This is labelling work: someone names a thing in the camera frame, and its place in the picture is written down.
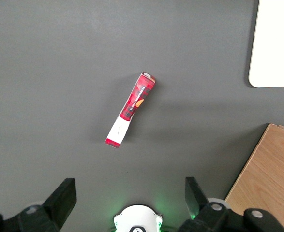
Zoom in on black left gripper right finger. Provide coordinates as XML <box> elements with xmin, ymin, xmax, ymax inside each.
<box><xmin>178</xmin><ymin>177</ymin><xmax>284</xmax><ymax>232</ymax></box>

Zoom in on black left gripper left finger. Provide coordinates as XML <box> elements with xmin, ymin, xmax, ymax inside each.
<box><xmin>0</xmin><ymin>178</ymin><xmax>77</xmax><ymax>232</ymax></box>

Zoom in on red cookie box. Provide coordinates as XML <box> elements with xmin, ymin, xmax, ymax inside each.
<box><xmin>105</xmin><ymin>71</ymin><xmax>157</xmax><ymax>150</ymax></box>

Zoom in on cream plastic tray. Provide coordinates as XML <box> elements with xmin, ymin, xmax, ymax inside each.
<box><xmin>248</xmin><ymin>0</ymin><xmax>284</xmax><ymax>88</ymax></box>

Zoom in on wooden drawer cabinet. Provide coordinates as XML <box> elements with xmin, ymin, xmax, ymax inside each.
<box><xmin>224</xmin><ymin>123</ymin><xmax>284</xmax><ymax>232</ymax></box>

